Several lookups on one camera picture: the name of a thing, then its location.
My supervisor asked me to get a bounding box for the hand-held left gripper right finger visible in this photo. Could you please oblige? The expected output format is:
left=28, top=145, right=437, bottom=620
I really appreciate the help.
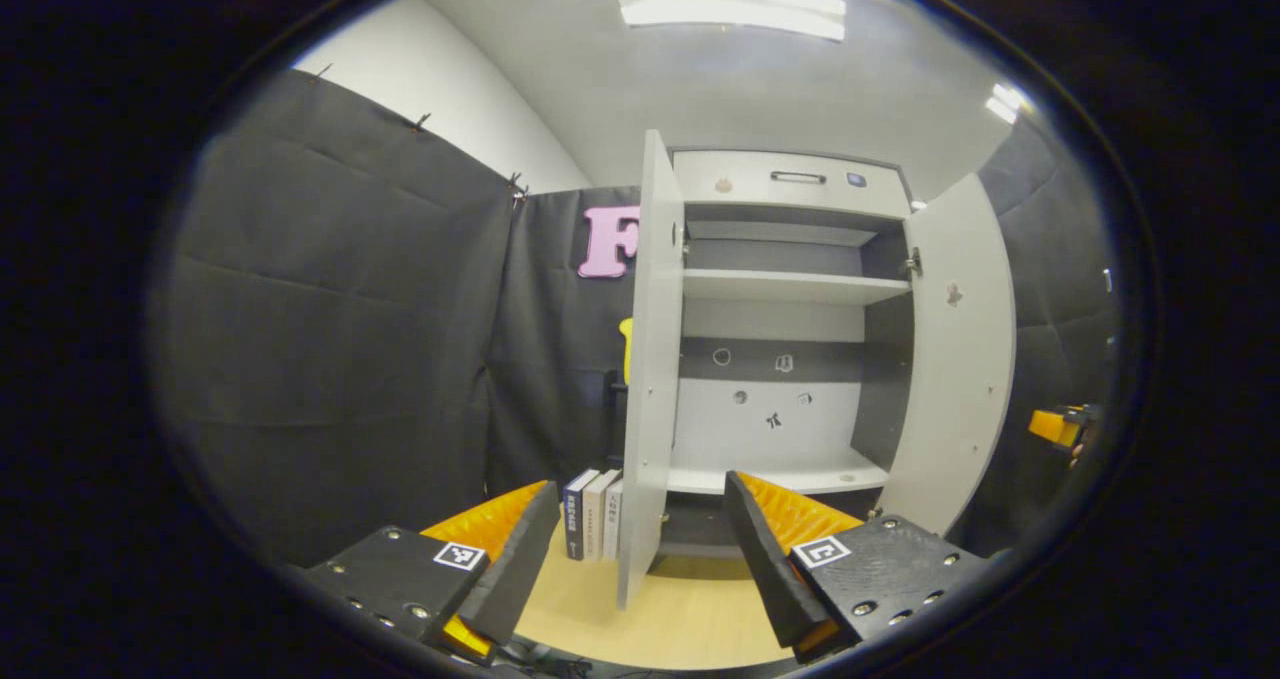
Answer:
left=722, top=469, right=991, bottom=663

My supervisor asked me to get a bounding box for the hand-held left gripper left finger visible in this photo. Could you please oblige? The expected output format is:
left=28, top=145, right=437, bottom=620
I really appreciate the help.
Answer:
left=303, top=479, right=563, bottom=660

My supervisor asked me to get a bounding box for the grey cabinet door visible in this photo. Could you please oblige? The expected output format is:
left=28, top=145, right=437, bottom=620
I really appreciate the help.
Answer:
left=615, top=129, right=688, bottom=612
left=875, top=171, right=1018, bottom=540

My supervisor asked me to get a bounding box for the grey double-door shoe cabinet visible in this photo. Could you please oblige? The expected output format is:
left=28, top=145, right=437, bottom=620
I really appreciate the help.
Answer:
left=665, top=147, right=916, bottom=560

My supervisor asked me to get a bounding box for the blue book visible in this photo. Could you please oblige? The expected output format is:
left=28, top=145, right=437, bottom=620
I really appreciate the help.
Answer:
left=562, top=467, right=601, bottom=562

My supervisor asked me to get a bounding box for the cream book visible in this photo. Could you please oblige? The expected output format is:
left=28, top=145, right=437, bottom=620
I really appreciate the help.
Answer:
left=582, top=469, right=623, bottom=562

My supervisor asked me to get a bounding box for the black backdrop cloth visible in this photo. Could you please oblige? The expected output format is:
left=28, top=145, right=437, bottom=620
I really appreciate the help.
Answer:
left=145, top=67, right=1131, bottom=570

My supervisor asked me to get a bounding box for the small ceiling light panel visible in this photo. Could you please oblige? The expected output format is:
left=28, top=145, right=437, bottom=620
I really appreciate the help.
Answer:
left=983, top=81, right=1023, bottom=126

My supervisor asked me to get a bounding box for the long ceiling light panel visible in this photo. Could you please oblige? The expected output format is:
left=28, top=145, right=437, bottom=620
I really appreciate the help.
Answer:
left=605, top=0, right=848, bottom=42

